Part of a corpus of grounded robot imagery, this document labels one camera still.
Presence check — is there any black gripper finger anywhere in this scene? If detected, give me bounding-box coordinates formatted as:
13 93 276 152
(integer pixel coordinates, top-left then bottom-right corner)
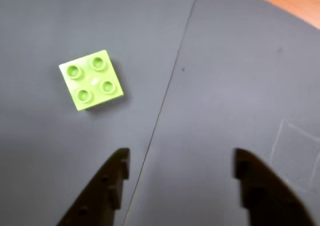
232 147 318 226
56 147 131 226

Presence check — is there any green lego block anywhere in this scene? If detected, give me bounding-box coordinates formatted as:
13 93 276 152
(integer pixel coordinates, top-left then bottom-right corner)
58 50 125 112

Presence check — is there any grey table mat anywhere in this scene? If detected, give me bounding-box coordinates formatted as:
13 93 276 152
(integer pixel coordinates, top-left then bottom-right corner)
0 0 201 226
122 0 320 226

